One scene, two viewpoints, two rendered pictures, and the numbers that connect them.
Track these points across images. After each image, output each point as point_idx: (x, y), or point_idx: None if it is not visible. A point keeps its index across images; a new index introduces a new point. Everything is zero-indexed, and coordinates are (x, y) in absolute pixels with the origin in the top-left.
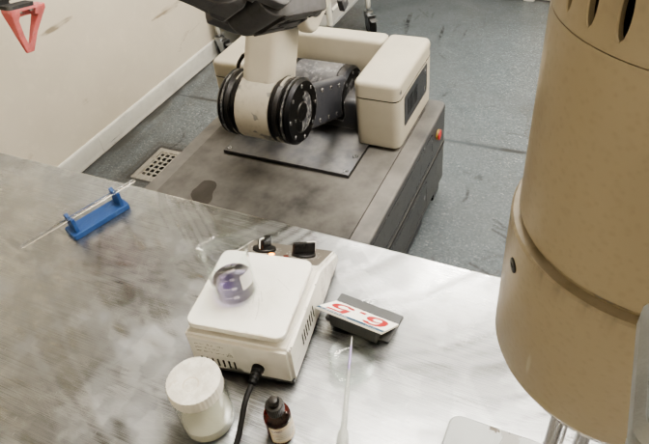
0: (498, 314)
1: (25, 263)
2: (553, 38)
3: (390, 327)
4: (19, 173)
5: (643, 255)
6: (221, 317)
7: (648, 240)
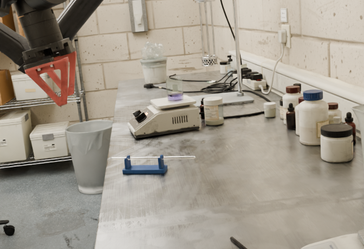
0: None
1: (198, 171)
2: None
3: None
4: (119, 218)
5: None
6: (188, 99)
7: None
